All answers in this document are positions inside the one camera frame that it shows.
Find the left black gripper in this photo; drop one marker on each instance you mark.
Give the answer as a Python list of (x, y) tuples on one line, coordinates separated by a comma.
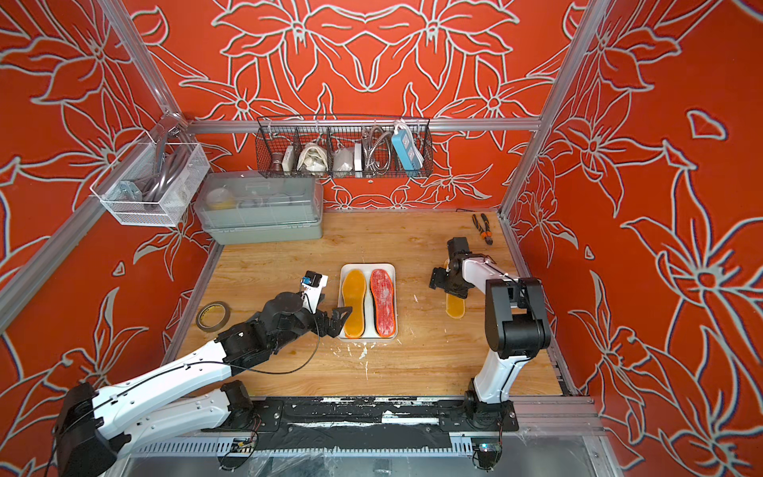
[(334, 329)]

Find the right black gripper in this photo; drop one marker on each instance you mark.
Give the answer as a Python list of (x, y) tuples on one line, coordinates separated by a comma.
[(437, 279)]

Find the yellow insole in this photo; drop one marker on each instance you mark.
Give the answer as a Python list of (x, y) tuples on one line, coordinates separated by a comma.
[(455, 306), (354, 292)]

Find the white plastic storage tray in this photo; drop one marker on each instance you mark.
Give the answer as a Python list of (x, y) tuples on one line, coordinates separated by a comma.
[(370, 330)]

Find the red insole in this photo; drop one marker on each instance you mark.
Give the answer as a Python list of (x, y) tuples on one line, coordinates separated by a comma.
[(383, 293)]

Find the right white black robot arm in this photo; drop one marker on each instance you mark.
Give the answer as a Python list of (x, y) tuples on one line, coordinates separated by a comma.
[(516, 323)]

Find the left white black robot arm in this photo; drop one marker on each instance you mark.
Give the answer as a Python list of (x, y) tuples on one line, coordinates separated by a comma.
[(97, 427)]

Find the grey green lidded storage box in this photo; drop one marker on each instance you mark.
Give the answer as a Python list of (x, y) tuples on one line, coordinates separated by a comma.
[(247, 208)]

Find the orange black pliers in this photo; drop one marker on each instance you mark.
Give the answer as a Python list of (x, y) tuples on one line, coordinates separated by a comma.
[(482, 225)]

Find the brown tape roll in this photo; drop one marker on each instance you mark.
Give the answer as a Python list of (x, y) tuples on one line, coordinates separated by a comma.
[(213, 317)]

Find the blue white power strip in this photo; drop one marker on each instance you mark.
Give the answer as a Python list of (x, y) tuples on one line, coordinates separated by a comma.
[(407, 151)]

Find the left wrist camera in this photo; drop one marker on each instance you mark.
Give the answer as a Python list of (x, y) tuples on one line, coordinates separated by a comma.
[(312, 287)]

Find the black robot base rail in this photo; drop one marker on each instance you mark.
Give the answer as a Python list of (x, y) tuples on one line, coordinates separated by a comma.
[(367, 423)]

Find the black wire wall basket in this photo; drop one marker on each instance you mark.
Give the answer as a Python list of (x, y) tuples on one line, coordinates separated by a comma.
[(345, 146)]

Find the clear plastic wall bin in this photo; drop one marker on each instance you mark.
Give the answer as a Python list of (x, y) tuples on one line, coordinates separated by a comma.
[(153, 181)]

